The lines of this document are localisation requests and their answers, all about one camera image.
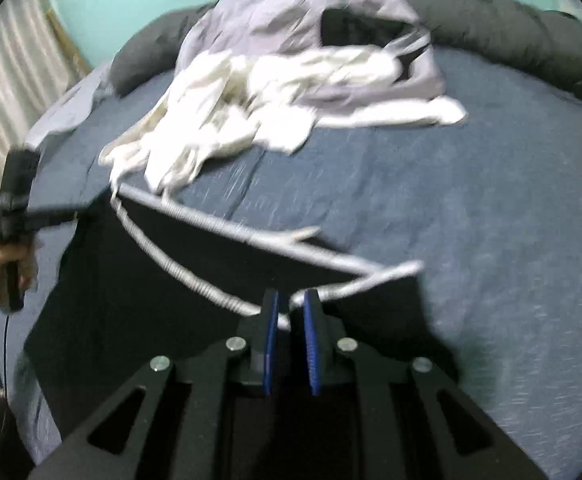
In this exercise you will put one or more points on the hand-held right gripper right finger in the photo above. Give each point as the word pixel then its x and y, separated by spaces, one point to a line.
pixel 312 345

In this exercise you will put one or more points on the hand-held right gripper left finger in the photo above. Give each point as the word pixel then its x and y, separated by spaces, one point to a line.
pixel 271 345

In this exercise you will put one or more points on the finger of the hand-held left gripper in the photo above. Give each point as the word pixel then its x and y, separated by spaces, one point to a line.
pixel 51 216

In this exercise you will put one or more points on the black sweater with white trim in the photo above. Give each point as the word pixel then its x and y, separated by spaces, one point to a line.
pixel 121 285

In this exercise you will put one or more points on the striped beige curtain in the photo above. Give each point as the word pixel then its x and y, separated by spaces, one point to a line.
pixel 6 85

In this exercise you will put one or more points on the white shirt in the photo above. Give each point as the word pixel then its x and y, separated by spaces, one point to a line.
pixel 211 120

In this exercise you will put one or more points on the lavender hooded garment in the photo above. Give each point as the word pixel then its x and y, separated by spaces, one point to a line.
pixel 271 20

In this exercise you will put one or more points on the small black garment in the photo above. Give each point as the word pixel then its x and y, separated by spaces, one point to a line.
pixel 356 30

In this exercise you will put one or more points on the wooden frame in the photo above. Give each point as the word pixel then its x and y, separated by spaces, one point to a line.
pixel 68 42

